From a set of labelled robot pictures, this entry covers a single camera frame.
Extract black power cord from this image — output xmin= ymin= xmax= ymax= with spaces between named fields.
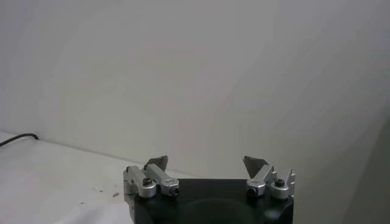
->
xmin=0 ymin=133 xmax=40 ymax=148

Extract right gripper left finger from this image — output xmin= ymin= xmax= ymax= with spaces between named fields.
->
xmin=123 ymin=155 xmax=180 ymax=198

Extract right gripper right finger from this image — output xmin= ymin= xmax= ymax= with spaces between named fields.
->
xmin=243 ymin=155 xmax=297 ymax=200

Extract scattered dark crumbs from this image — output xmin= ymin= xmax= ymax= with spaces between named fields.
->
xmin=78 ymin=186 xmax=121 ymax=205

